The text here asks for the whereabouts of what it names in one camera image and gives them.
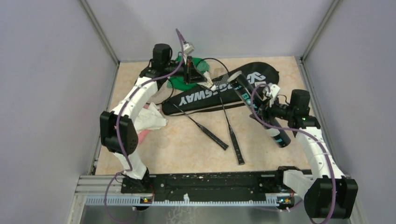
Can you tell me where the black shuttlecock tube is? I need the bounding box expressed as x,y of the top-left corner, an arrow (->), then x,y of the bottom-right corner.
227,70 -> 291,148

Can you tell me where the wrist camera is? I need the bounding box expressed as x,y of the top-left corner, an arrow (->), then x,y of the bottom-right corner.
263,84 -> 281,107
183,42 -> 195,55

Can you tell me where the right badminton racket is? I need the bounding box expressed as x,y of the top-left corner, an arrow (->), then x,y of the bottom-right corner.
197,57 -> 245,166

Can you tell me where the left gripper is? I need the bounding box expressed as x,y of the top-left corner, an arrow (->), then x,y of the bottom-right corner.
164,56 -> 207,85

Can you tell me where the pink cloth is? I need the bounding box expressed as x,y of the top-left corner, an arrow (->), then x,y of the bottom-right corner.
138,129 -> 151,144

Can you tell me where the shuttlecock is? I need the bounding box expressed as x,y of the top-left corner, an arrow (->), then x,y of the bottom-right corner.
197,71 -> 217,91

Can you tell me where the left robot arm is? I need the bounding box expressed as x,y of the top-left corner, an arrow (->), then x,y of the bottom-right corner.
99,41 -> 216,193

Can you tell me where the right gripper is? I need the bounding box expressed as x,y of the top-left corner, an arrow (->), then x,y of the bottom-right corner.
250,95 -> 294,126

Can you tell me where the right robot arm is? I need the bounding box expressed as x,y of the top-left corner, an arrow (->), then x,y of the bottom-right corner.
259,89 -> 358,221

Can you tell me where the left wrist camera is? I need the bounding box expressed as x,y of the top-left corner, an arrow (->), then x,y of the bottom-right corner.
183,42 -> 195,55

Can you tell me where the left badminton racket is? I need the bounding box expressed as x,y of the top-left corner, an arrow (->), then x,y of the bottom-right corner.
157,81 -> 229,151

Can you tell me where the white towel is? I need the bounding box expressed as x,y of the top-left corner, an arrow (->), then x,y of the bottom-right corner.
134,103 -> 168,133

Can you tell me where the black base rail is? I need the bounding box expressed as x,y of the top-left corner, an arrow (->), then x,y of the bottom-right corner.
121,166 -> 299,204

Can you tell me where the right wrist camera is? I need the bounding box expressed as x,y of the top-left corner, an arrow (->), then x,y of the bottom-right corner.
263,84 -> 281,107

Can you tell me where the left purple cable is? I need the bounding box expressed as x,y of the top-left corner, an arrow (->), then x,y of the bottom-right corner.
104,28 -> 188,224

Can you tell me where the badminton racket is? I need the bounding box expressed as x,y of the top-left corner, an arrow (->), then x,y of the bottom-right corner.
157,81 -> 229,151
197,57 -> 245,166

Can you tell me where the black racket bag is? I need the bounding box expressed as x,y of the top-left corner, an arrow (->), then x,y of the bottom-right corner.
162,61 -> 280,116

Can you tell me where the green cloth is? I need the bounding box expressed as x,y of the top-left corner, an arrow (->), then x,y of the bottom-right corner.
166,56 -> 202,91

